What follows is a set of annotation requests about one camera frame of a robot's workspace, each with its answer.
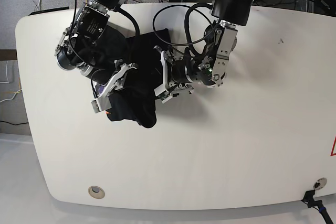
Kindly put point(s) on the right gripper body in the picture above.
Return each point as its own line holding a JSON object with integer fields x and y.
{"x": 103, "y": 82}

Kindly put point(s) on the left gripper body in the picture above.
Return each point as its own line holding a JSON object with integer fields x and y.
{"x": 177, "y": 73}

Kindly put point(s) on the black T-shirt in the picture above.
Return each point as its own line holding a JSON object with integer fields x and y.
{"x": 136, "y": 100}

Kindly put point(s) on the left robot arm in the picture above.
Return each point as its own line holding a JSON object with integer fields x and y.
{"x": 209, "y": 66}

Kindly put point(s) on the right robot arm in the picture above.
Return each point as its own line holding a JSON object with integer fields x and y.
{"x": 113, "y": 64}

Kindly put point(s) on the black bar at table edge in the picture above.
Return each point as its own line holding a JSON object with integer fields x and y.
{"x": 49, "y": 10}

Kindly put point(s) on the left table grommet hole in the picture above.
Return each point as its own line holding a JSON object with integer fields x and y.
{"x": 96, "y": 192}

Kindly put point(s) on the table grommet hole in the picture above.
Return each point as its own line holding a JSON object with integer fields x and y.
{"x": 96, "y": 192}
{"x": 320, "y": 183}

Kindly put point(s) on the red warning triangle sticker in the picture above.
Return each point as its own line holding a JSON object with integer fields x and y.
{"x": 333, "y": 152}

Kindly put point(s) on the right table grommet hole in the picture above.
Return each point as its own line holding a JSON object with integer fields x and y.
{"x": 320, "y": 183}

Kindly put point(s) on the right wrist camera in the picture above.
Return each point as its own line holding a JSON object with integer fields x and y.
{"x": 101, "y": 104}

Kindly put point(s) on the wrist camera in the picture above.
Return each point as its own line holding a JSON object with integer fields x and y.
{"x": 162, "y": 93}
{"x": 101, "y": 104}

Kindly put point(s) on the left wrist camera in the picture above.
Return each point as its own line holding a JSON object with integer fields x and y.
{"x": 162, "y": 93}

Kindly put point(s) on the black clamp with cable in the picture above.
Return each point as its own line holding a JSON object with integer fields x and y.
{"x": 318, "y": 205}

